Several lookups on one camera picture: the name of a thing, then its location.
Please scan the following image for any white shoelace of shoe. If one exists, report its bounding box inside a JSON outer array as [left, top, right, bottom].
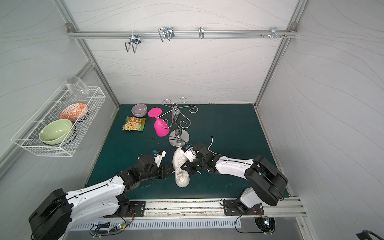
[[207, 136, 220, 155]]

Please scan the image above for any white knit sneaker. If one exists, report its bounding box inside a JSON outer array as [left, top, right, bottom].
[[173, 147, 190, 188]]

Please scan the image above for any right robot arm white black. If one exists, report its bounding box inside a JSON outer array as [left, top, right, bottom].
[[173, 144, 288, 209]]

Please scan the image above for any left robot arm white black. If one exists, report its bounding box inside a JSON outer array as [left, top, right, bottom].
[[29, 154, 174, 240]]

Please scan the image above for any chrome glass holder stand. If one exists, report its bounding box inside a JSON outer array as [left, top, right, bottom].
[[160, 97, 199, 148]]

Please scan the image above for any green dark table mat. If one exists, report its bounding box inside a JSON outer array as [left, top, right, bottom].
[[87, 104, 274, 200]]

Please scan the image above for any pink plastic wine glass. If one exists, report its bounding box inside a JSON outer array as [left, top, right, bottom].
[[148, 108, 170, 137]]

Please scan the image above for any green snack packet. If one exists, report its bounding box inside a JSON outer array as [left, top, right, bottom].
[[122, 117, 146, 132]]

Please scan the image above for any lilac ceramic bowl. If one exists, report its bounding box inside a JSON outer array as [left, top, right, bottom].
[[131, 104, 148, 118]]

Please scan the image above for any orange patterned bowl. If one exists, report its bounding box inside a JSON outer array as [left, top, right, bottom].
[[60, 103, 90, 123]]

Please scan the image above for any green ceramic bowl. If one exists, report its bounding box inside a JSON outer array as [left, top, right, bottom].
[[39, 119, 75, 146]]

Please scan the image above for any clear drinking glass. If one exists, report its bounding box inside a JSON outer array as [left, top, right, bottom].
[[65, 77, 90, 99]]

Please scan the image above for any metal double hook left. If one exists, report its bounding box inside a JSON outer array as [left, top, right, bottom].
[[125, 32, 141, 54]]

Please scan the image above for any metal double hook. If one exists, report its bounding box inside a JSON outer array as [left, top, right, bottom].
[[125, 32, 141, 54], [158, 27, 175, 42]]

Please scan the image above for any small metal hook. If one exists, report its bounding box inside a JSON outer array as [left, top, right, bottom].
[[198, 27, 204, 40]]

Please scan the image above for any metal double hook middle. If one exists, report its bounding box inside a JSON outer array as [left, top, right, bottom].
[[158, 27, 175, 42]]

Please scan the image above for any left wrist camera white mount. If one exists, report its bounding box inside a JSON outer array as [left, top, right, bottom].
[[153, 150, 166, 168]]

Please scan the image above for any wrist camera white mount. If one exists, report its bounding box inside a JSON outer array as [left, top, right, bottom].
[[153, 150, 166, 168], [182, 145, 197, 163]]

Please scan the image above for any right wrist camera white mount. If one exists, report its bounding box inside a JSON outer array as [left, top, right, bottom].
[[182, 145, 197, 163]]

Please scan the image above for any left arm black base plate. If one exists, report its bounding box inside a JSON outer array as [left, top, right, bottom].
[[104, 201, 146, 218]]

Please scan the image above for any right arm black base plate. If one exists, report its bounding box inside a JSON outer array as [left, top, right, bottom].
[[220, 199, 265, 216]]

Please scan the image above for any black cable bundle left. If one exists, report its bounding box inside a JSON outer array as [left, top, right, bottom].
[[89, 209, 136, 238]]

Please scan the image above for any black cable right base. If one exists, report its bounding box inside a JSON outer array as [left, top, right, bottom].
[[233, 209, 276, 235]]

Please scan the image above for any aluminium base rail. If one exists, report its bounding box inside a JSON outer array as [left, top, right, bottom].
[[59, 196, 308, 221]]

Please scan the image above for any white wire wall basket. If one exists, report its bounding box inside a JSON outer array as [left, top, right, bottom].
[[11, 84, 106, 157]]

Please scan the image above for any aluminium crossbar rail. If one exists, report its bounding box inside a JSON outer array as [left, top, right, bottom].
[[68, 24, 299, 40]]

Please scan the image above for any metal hook bracket right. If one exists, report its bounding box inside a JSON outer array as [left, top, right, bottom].
[[260, 27, 287, 39]]

